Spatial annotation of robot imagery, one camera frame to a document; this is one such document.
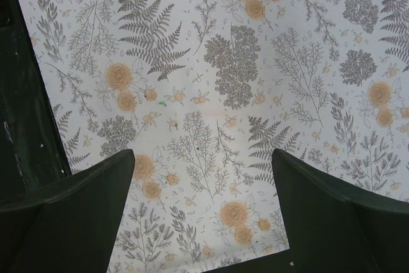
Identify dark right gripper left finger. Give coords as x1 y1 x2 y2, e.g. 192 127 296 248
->
1 150 135 272

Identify floral patterned table cloth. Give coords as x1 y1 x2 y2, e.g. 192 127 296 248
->
19 0 408 272

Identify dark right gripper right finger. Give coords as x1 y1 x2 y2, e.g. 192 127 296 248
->
272 149 408 272

